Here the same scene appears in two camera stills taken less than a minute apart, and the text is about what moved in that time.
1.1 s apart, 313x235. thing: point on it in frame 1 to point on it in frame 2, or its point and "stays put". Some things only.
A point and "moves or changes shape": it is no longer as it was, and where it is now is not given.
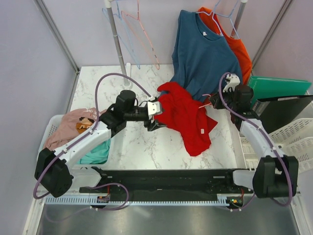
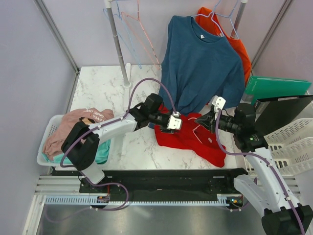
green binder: (268, 86) stays put
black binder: (274, 112) stays put
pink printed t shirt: (70, 125) stays put
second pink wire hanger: (138, 18) stays put
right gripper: (215, 100) to (208, 121)
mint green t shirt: (98, 154) stays put
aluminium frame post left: (58, 35) stays put
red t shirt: (181, 113) moves or changes shape
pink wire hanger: (205, 94) to (193, 129)
